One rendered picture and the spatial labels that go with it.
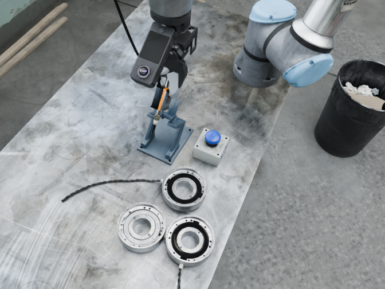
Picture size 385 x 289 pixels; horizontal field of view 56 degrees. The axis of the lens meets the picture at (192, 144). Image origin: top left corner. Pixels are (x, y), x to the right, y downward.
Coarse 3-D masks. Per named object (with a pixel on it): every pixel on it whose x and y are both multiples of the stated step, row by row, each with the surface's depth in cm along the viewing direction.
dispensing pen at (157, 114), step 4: (168, 84) 78; (156, 88) 77; (160, 88) 76; (156, 92) 77; (160, 92) 76; (156, 96) 77; (160, 96) 77; (156, 100) 77; (152, 104) 78; (156, 104) 78; (156, 108) 78; (156, 112) 80; (160, 112) 80; (156, 116) 80; (156, 120) 80; (156, 124) 81; (152, 128) 82; (152, 132) 82
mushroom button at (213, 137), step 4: (208, 132) 89; (212, 132) 89; (216, 132) 89; (208, 136) 88; (212, 136) 88; (216, 136) 88; (220, 136) 88; (208, 140) 88; (212, 140) 87; (216, 140) 88
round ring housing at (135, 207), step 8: (128, 208) 80; (136, 208) 81; (144, 208) 82; (152, 208) 81; (120, 216) 78; (136, 216) 80; (144, 216) 80; (160, 216) 80; (120, 224) 78; (136, 224) 81; (152, 224) 79; (160, 224) 79; (120, 232) 77; (152, 232) 78; (160, 232) 79; (120, 240) 77; (128, 240) 76; (160, 240) 77; (128, 248) 76; (136, 248) 75; (144, 248) 75; (152, 248) 76
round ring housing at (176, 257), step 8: (184, 216) 79; (192, 216) 79; (200, 224) 80; (208, 224) 78; (168, 232) 78; (184, 232) 78; (192, 232) 79; (200, 232) 78; (208, 232) 79; (168, 240) 77; (200, 240) 77; (168, 248) 75; (184, 248) 76; (200, 248) 76; (208, 248) 77; (176, 256) 74; (200, 256) 75; (208, 256) 75; (184, 264) 75; (192, 264) 75
